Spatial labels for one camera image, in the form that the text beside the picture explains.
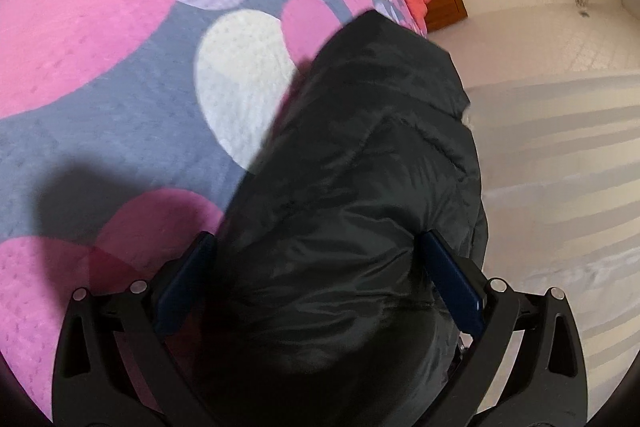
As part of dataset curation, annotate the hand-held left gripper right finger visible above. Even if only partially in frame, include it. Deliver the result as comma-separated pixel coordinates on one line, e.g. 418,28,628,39
417,229,589,427

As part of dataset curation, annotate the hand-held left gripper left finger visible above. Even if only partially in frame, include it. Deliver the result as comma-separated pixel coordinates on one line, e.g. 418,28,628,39
52,231,222,427

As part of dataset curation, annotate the black puffer jacket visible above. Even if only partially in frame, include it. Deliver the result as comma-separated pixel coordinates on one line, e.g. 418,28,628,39
194,9,489,427

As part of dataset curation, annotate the cream striped curtain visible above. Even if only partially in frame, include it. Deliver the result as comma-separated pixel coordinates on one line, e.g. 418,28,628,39
462,69,640,388

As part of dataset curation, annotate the dotted colourful bedspread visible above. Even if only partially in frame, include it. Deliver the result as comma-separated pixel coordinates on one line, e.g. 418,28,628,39
0,0,432,410

